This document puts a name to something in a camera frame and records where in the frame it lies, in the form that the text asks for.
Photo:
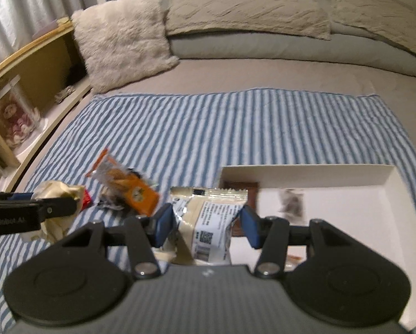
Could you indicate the small clear dark-candy packet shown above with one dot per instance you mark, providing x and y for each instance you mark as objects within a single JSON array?
[{"x": 291, "y": 203}]

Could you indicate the pale curtain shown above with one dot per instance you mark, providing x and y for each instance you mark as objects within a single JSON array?
[{"x": 27, "y": 7}]

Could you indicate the clear dark brownie packet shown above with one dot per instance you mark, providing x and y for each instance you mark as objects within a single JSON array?
[{"x": 110, "y": 200}]

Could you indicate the white cardboard box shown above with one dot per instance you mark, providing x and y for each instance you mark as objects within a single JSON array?
[{"x": 350, "y": 208}]

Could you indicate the grey folded duvet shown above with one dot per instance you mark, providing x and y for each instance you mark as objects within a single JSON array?
[{"x": 263, "y": 48}]

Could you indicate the wide beige textured pillow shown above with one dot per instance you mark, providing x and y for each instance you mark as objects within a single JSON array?
[{"x": 246, "y": 7}]

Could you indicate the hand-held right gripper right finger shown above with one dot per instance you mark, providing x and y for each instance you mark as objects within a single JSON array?
[{"x": 249, "y": 228}]

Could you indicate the blue white striped blanket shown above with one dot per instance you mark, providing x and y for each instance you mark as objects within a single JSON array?
[{"x": 194, "y": 128}]

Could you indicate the small white printed snack packet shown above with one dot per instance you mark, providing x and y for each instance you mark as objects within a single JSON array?
[{"x": 208, "y": 215}]

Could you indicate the clear doll display box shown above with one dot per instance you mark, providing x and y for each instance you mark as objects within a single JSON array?
[{"x": 13, "y": 118}]

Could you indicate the pink flat box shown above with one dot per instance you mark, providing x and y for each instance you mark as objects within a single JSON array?
[{"x": 48, "y": 26}]

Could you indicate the brown snack packet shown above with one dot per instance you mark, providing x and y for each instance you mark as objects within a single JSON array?
[{"x": 237, "y": 191}]

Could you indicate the cream crinkled snack packet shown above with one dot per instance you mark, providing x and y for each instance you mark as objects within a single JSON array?
[{"x": 54, "y": 189}]

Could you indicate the orange snack packet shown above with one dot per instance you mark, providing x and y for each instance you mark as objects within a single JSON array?
[{"x": 293, "y": 261}]

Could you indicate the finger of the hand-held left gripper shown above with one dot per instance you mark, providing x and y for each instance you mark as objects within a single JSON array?
[
  {"x": 18, "y": 197},
  {"x": 58, "y": 207}
]

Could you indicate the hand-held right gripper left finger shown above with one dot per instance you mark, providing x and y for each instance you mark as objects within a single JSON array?
[{"x": 164, "y": 224}]

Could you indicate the red snack packet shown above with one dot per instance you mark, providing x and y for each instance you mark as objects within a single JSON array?
[{"x": 86, "y": 200}]

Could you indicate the long wooden shelf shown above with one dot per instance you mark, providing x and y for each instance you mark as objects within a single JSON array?
[{"x": 51, "y": 62}]

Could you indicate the orange-edged clear cookie packet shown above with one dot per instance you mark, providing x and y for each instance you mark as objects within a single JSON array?
[{"x": 124, "y": 181}]

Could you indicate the fluffy white pillow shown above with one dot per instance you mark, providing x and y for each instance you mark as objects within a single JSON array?
[{"x": 124, "y": 38}]

